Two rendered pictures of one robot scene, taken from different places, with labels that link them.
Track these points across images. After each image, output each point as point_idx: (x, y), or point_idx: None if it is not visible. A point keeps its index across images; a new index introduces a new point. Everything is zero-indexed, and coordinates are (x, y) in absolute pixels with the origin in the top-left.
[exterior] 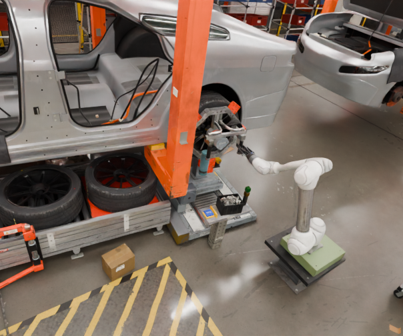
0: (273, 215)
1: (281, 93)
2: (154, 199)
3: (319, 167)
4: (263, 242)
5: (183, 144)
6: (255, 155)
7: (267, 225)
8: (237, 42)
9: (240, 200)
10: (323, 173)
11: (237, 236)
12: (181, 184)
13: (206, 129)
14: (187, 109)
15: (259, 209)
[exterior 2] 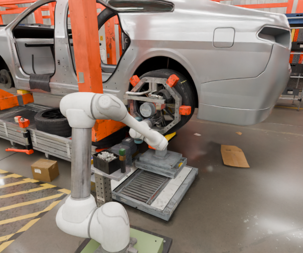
0: (194, 233)
1: (255, 80)
2: (104, 149)
3: (87, 98)
4: None
5: (78, 82)
6: (146, 119)
7: (170, 234)
8: (181, 13)
9: (114, 160)
10: (96, 111)
11: (129, 218)
12: None
13: None
14: (79, 49)
15: (188, 218)
